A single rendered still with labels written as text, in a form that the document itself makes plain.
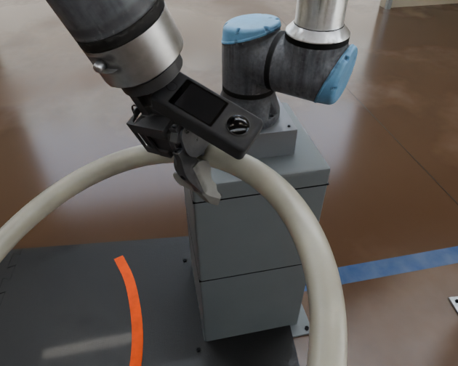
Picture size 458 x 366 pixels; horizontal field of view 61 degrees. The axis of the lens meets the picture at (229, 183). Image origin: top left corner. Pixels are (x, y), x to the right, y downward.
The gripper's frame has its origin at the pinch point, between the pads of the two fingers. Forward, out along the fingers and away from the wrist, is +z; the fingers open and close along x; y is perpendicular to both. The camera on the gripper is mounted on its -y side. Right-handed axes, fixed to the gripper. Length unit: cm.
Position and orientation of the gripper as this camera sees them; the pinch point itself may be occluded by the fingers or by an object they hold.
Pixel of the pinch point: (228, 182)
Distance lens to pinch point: 53.2
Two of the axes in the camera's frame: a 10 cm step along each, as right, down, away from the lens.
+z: 3.4, 5.9, 7.3
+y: -8.0, -2.2, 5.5
